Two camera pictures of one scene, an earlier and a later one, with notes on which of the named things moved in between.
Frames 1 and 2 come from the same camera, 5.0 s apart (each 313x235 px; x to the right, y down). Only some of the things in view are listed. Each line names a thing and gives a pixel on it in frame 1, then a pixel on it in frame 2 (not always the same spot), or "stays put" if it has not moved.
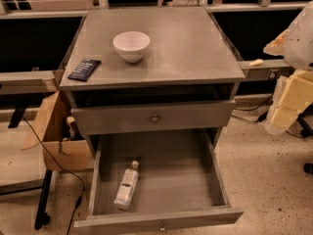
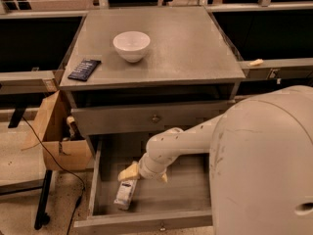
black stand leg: [42, 218] stays put
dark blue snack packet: [84, 70] stays put
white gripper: [299, 44] → [147, 171]
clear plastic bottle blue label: [127, 187] stays put
